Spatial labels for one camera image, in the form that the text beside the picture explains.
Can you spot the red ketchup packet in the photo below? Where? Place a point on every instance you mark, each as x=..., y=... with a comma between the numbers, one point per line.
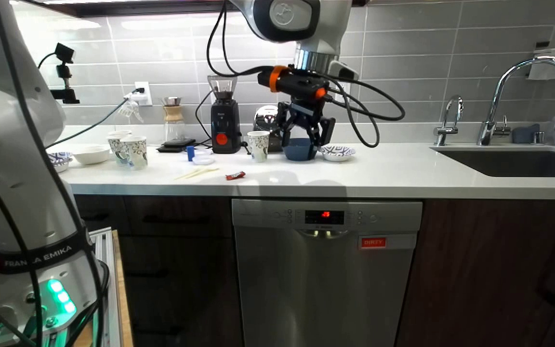
x=237, y=175

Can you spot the dishwasher display panel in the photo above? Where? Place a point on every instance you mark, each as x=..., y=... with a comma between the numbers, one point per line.
x=325, y=217

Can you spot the undermount kitchen sink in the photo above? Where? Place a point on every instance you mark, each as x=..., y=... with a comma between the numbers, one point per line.
x=522, y=163

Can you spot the white shallow bowl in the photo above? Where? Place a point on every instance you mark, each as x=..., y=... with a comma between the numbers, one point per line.
x=92, y=156

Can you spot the tall chrome kitchen faucet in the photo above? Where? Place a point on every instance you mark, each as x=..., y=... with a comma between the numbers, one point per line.
x=506, y=84

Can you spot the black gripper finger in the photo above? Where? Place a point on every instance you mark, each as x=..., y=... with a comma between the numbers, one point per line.
x=327, y=134
x=287, y=132

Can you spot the dark wood drawer cabinet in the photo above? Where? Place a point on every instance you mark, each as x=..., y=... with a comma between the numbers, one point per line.
x=175, y=271

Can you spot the dark wood sink cabinet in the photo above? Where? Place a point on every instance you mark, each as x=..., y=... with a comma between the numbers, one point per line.
x=483, y=277

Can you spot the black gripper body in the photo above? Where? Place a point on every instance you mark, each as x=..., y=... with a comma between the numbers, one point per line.
x=308, y=115

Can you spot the red dishwasher sticker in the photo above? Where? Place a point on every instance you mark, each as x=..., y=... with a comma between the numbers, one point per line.
x=373, y=244

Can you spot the glass pour-over coffee carafe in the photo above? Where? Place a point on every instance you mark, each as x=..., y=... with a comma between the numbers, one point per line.
x=175, y=123

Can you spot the white wall power outlet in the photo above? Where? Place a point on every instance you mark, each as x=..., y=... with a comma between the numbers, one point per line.
x=144, y=92

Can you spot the black coffee grinder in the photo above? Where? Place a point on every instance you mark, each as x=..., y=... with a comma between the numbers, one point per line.
x=225, y=127

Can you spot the wooden robot mounting table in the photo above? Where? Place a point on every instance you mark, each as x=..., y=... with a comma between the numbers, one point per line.
x=121, y=296

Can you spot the cream plastic utensil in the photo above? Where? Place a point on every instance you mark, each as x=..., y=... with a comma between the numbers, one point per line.
x=200, y=175
x=194, y=171

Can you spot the small chrome water tap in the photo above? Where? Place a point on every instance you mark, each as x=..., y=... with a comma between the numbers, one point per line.
x=450, y=119

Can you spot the white small dish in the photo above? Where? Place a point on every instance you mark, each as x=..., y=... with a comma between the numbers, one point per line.
x=204, y=152

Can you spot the round silver dishwasher button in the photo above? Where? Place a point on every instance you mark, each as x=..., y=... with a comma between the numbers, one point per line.
x=317, y=235
x=329, y=235

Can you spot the black coffee scale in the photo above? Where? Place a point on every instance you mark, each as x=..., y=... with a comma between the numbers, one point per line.
x=179, y=148

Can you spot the patterned blue white bowl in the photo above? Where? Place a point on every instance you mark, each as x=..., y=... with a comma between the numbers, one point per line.
x=63, y=161

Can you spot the black camera on stand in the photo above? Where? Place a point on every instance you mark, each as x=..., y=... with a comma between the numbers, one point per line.
x=65, y=78

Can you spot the dark upper cabinet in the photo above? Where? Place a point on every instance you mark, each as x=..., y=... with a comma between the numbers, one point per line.
x=131, y=9

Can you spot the small patterned dish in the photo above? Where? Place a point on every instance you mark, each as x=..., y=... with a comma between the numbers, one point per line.
x=337, y=154

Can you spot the stainless steel dishwasher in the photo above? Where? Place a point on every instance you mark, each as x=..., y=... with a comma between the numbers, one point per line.
x=323, y=291

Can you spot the dark sponge holder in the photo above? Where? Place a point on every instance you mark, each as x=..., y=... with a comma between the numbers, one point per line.
x=526, y=134

